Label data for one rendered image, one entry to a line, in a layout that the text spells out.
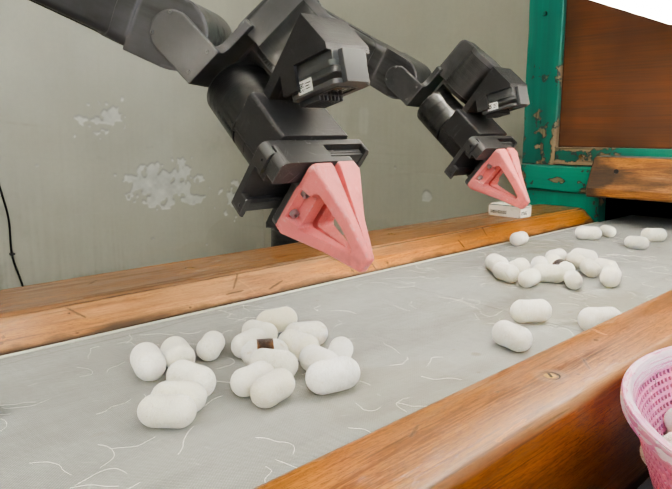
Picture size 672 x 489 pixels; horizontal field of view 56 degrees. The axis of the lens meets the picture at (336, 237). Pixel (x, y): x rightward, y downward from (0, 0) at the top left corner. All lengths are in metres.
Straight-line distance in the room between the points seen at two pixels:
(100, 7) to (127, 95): 2.10
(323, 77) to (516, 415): 0.25
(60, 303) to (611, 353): 0.42
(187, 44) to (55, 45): 2.06
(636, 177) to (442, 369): 0.75
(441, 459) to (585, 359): 0.16
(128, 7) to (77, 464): 0.35
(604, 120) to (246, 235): 2.07
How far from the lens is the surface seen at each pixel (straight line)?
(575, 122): 1.27
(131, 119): 2.67
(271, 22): 0.53
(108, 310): 0.58
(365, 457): 0.29
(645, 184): 1.15
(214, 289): 0.62
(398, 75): 0.91
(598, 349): 0.45
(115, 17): 0.56
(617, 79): 1.24
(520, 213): 1.06
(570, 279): 0.71
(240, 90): 0.52
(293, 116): 0.49
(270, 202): 0.49
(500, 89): 0.85
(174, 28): 0.54
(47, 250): 2.57
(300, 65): 0.47
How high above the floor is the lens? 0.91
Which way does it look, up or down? 10 degrees down
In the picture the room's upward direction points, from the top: straight up
